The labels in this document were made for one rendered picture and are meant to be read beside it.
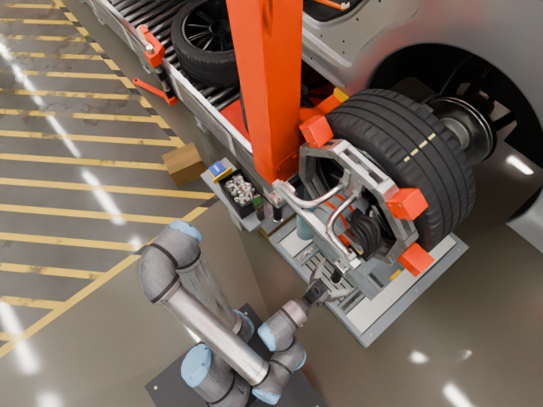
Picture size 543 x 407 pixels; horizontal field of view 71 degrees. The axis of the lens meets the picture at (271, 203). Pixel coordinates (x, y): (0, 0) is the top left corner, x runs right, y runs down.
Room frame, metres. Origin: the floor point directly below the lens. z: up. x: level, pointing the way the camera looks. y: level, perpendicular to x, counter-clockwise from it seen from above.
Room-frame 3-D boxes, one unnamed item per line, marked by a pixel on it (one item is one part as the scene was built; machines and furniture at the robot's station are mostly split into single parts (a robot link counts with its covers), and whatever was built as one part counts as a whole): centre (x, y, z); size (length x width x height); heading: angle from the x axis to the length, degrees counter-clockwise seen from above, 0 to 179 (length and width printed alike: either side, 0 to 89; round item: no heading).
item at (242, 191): (0.88, 0.14, 0.51); 0.20 x 0.14 x 0.13; 28
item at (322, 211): (0.57, -0.25, 0.85); 0.21 x 0.14 x 0.14; 124
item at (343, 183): (0.62, -0.15, 1.03); 0.19 x 0.18 x 0.11; 124
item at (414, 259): (0.35, -0.49, 0.85); 0.09 x 0.08 x 0.07; 34
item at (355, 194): (0.46, -0.26, 1.03); 0.19 x 0.18 x 0.11; 124
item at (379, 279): (0.66, -0.48, 0.13); 0.50 x 0.36 x 0.10; 34
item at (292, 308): (0.22, -0.04, 0.81); 0.10 x 0.05 x 0.09; 34
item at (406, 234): (0.61, -0.31, 0.85); 0.54 x 0.07 x 0.54; 34
